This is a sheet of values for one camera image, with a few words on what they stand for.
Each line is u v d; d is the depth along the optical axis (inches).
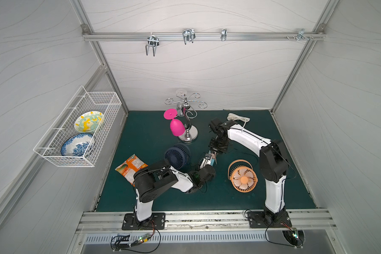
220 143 30.7
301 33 30.1
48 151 21.6
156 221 28.9
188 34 29.9
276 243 27.1
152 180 19.3
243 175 31.3
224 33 28.6
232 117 45.1
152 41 30.8
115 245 26.4
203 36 30.7
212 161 35.6
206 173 27.1
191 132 42.4
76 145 24.5
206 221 29.4
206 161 31.0
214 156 33.8
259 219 28.9
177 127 35.1
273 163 20.2
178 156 33.3
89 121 27.6
